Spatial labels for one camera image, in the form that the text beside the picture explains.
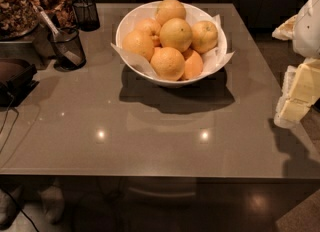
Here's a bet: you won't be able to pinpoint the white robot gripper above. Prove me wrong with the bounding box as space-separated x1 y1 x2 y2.
272 0 320 128

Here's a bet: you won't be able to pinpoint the dark brown device with cable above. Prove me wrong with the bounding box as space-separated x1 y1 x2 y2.
0 58 38 107

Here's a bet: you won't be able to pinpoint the far black mesh cup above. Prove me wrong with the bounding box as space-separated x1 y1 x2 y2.
73 0 100 32

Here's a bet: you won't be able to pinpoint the metal serving tongs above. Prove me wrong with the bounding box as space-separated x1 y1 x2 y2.
4 0 83 66

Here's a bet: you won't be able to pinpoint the black mesh cup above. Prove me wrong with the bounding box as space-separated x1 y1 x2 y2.
73 0 100 32
47 27 86 71

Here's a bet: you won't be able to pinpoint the near black mesh cup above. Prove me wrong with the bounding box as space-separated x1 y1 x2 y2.
47 27 86 71

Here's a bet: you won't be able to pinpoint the white ceramic bowl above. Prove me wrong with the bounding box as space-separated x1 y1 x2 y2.
111 1 232 88

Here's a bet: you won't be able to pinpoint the large glass jar of nuts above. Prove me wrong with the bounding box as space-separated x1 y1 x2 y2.
0 0 38 41

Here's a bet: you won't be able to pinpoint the black cable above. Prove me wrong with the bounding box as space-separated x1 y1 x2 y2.
0 90 20 154

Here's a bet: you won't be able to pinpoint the orange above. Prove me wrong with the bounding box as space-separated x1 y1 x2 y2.
150 47 185 81
191 21 218 54
181 48 203 80
122 30 154 61
160 18 192 52
135 18 161 47
155 0 186 25

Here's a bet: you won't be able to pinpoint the white paper bowl liner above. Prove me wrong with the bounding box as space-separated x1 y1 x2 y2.
111 13 233 87

